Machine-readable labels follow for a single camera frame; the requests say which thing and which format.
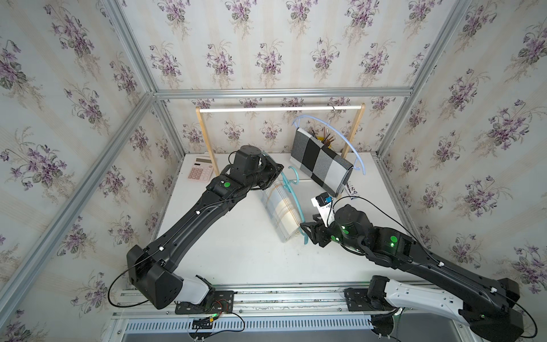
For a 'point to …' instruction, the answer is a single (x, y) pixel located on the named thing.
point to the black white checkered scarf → (330, 171)
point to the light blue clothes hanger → (358, 156)
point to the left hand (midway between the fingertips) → (291, 168)
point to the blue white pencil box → (351, 192)
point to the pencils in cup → (325, 139)
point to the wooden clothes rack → (237, 108)
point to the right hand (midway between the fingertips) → (309, 221)
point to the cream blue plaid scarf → (280, 211)
